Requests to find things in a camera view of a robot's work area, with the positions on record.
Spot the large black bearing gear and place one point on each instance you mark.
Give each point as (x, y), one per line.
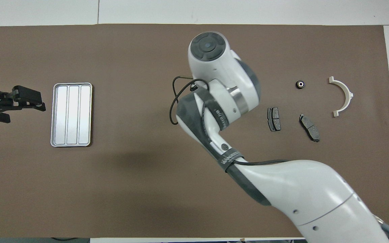
(301, 84)

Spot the large grey brake pad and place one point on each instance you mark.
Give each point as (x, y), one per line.
(310, 127)

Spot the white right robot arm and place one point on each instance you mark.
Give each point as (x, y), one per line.
(299, 189)

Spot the brown table mat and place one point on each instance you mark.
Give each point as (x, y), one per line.
(130, 185)

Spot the silver metal tray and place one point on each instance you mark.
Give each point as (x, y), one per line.
(73, 114)

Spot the small grey brake pad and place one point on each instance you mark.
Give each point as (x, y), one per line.
(274, 118)

